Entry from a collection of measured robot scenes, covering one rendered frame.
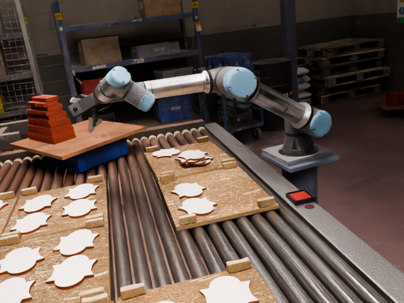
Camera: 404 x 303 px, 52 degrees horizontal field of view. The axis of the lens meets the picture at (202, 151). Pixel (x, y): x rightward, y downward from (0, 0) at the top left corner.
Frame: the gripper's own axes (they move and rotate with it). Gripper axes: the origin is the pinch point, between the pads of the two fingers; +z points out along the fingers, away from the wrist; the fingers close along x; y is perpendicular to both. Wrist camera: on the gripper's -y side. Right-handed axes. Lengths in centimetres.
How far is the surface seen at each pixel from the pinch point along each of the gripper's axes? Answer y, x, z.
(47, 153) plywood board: -4.0, -1.9, 32.4
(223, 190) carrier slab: 13, -54, -36
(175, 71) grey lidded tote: 327, 62, 252
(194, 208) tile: -4, -52, -38
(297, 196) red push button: 21, -68, -58
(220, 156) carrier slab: 43, -46, -14
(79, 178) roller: -0.9, -20.0, 25.5
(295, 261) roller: -13, -74, -72
